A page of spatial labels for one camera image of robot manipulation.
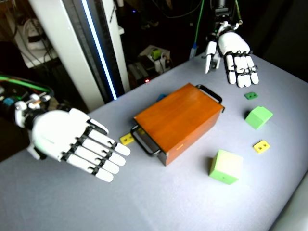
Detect small green two-hole block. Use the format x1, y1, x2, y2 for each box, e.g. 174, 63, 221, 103
244, 91, 259, 101

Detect grey table cloth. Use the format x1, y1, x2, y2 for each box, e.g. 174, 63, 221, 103
0, 51, 308, 231

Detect white column blue light strip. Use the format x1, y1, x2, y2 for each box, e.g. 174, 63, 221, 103
28, 0, 131, 113

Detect white power strip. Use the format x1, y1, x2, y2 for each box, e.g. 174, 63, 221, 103
138, 45, 172, 74

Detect green house-shaped block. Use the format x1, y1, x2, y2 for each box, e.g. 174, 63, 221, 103
244, 105, 274, 130

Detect black device red light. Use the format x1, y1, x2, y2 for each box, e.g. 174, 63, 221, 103
127, 61, 157, 85

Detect yellow-green plug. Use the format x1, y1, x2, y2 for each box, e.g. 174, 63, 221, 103
149, 47, 162, 60

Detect orange wooden box black handles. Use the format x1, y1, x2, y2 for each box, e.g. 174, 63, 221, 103
129, 83, 226, 167

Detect green cable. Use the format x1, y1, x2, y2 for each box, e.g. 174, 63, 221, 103
193, 0, 206, 47

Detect white appliance with cables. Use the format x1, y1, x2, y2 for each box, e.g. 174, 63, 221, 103
13, 18, 59, 68

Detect small yellow two-hole block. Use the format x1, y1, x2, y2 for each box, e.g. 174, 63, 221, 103
253, 140, 270, 154
119, 133, 135, 146

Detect large light green cube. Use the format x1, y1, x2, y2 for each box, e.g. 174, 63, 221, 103
208, 149, 244, 185

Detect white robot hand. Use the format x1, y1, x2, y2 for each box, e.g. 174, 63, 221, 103
204, 31, 260, 88
26, 107, 132, 183

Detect blue cable connector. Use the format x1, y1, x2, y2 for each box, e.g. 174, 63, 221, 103
189, 42, 199, 60

